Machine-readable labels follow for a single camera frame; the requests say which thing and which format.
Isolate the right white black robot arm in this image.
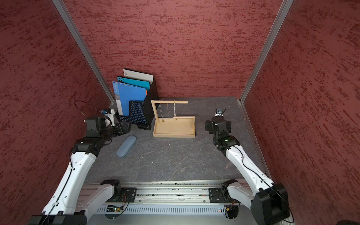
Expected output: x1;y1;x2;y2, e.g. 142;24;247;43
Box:
205;116;291;225

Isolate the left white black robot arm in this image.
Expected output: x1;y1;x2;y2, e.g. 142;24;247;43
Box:
28;114;131;225

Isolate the wooden jewelry display stand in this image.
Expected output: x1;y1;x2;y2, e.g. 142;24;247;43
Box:
151;100;196;138

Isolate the blue grey glasses case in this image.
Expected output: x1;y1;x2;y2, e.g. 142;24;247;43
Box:
116;135;137;158

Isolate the black mesh file holder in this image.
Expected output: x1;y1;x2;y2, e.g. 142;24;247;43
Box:
116;81;158;125

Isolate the black stapler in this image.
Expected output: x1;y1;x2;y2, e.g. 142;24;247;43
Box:
137;124;152;130

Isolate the blue folder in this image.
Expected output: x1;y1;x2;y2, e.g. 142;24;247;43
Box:
112;82;147;116

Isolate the teal folder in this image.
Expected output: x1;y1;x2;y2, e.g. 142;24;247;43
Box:
117;76;151;91

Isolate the white grey folder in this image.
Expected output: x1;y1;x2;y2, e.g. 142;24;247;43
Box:
123;69;154;85

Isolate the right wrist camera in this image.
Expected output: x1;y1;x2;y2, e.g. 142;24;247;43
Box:
215;108;226;117

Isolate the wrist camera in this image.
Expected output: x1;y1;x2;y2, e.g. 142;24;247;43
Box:
101;108;115;127
215;108;226;117

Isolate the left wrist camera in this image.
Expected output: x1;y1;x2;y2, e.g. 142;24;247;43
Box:
101;108;115;127

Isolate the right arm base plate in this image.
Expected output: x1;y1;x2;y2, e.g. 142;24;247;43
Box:
208;187;226;203

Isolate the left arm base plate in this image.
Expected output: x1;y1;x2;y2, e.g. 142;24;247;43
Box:
107;187;137;203

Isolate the aluminium mounting rail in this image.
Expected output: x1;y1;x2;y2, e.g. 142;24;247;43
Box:
57;179;287;205

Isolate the left aluminium corner post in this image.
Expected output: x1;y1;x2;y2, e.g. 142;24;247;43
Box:
52;0;115;104

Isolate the aluminium corner post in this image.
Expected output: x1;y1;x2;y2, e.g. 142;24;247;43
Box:
52;0;115;104
240;0;293;104

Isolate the right aluminium corner post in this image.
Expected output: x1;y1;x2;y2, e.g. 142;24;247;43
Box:
240;0;293;104

